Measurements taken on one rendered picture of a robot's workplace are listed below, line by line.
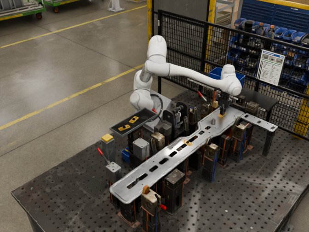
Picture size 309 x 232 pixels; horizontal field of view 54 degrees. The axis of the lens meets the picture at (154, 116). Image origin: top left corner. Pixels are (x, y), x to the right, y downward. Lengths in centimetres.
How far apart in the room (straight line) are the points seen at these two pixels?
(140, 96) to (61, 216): 118
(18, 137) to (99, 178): 206
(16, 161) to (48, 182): 145
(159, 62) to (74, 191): 116
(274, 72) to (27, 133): 312
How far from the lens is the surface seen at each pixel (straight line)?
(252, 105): 277
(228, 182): 252
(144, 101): 277
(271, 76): 294
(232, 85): 226
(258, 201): 245
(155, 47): 234
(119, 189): 202
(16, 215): 342
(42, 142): 416
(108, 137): 216
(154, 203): 187
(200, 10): 458
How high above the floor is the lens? 250
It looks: 35 degrees down
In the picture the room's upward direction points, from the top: straight up
